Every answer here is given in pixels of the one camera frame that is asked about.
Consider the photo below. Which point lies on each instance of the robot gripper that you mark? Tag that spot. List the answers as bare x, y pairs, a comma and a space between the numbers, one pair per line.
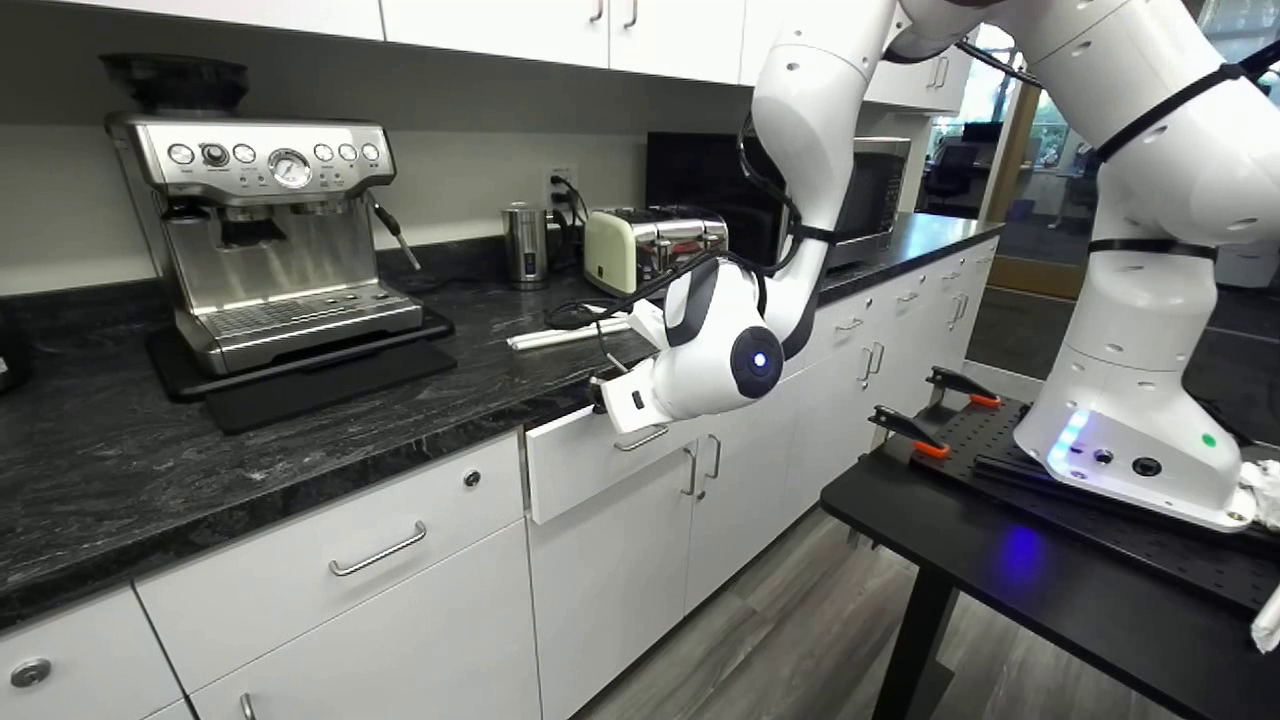
634, 403

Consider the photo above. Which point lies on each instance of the white drawer with wooden sides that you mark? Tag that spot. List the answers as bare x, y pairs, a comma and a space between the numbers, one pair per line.
585, 464

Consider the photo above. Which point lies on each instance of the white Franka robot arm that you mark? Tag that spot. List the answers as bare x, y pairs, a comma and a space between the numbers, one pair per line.
1146, 332

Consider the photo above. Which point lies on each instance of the closed white drawer under toaster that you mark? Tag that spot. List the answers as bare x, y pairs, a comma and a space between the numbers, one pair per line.
854, 324

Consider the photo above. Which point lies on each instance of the closed white drawer under espresso machine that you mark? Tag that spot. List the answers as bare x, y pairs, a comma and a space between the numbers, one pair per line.
267, 573

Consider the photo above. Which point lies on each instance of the long white plastic utensil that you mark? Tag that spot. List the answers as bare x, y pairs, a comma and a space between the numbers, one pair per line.
572, 332

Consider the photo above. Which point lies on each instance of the cream and chrome toaster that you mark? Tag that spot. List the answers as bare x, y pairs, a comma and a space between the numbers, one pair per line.
607, 248

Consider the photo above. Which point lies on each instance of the small metal canister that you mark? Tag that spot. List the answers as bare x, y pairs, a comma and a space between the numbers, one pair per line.
527, 246

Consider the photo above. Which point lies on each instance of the stainless steel microwave oven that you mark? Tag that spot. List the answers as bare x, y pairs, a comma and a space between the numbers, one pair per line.
692, 172

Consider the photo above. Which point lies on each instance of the black mat under espresso machine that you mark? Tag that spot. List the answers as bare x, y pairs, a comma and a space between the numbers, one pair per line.
335, 387

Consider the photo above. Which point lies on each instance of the white lower cabinets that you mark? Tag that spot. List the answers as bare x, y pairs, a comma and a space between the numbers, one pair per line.
402, 641

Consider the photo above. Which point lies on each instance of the white cabinets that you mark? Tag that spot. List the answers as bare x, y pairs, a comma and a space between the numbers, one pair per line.
507, 20
402, 641

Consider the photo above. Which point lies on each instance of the silver espresso machine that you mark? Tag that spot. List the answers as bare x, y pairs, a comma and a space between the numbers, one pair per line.
267, 264

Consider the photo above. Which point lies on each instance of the white upper cabinets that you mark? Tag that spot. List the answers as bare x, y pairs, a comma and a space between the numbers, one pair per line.
507, 20

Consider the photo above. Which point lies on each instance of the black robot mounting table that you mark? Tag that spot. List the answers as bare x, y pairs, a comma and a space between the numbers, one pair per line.
1067, 601

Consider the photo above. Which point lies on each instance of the black stone countertop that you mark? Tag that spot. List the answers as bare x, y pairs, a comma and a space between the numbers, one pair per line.
134, 464

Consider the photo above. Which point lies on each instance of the white cloth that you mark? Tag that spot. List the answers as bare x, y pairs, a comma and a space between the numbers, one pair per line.
1266, 493

